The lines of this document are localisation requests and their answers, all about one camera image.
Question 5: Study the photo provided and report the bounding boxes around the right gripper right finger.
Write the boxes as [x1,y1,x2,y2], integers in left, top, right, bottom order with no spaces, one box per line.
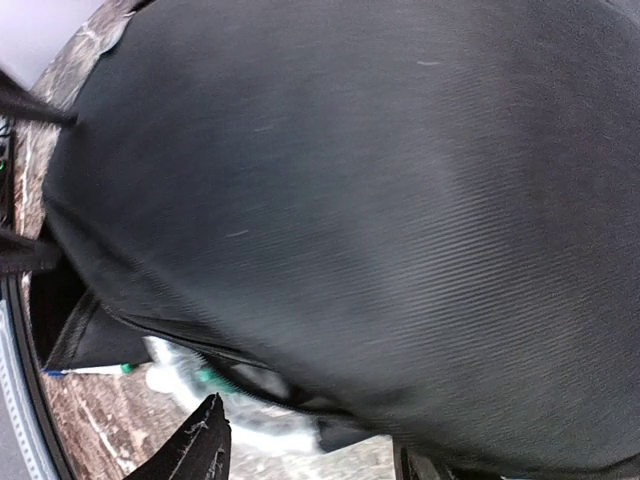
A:
[393,440,480,480]

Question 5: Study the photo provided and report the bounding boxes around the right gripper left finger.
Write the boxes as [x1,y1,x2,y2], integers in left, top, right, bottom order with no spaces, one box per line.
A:
[127,394,232,480]

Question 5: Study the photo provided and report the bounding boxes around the green white glue stick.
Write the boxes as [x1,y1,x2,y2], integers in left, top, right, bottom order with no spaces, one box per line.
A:
[145,365,214,394]

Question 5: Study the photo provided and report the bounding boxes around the black student backpack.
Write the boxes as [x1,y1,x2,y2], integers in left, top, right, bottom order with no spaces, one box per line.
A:
[42,1,639,479]

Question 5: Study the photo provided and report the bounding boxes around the blue capped pen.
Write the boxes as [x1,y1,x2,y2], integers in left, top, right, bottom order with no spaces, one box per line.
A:
[43,364,137,378]

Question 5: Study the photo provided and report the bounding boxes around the white slotted cable duct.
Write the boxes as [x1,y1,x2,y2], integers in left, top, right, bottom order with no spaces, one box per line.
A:
[1,300,50,479]

